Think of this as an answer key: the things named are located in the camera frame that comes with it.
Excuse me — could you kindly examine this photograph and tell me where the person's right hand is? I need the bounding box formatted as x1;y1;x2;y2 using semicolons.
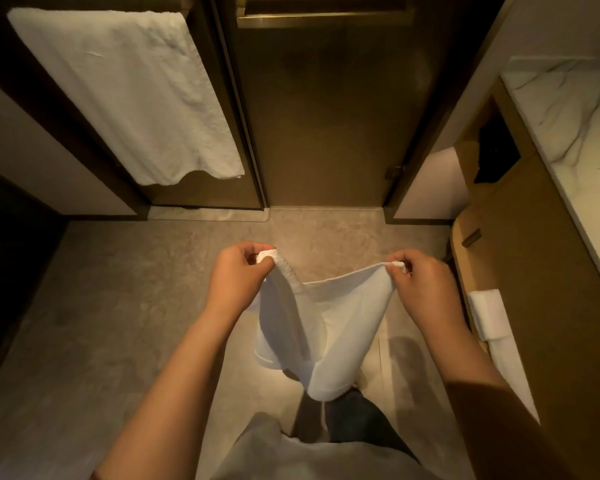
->
385;248;470;338

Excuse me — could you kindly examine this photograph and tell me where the person's left hand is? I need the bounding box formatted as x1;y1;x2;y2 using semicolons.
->
202;241;277;325

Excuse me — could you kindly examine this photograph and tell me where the person's right forearm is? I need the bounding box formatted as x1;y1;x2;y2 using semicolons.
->
422;319;576;480

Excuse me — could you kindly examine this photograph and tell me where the person's left forearm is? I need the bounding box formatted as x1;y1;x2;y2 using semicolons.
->
92;307;253;480

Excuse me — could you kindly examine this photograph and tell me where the small folded white towel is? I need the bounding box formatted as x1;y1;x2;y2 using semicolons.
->
467;288;515;342

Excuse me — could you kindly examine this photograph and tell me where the long folded white towel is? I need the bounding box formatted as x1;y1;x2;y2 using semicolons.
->
489;333;540;423

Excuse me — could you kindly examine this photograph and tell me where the large white bath towel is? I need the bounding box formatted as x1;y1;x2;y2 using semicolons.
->
7;7;245;187

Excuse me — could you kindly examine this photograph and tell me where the rounded wooden shelf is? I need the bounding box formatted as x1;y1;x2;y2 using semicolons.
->
449;204;491;355

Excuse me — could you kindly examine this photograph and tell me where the bronze glass door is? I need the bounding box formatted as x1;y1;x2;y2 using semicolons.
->
0;0;266;211
215;0;506;208

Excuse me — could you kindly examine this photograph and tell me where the wooden vanity with marble top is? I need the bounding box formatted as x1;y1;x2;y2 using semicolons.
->
449;57;600;480

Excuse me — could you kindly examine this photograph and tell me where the dark patterned glass door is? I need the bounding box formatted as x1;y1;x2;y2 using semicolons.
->
0;164;69;401

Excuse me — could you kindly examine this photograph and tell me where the gold door handle bar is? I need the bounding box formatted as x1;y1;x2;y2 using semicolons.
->
235;0;416;29

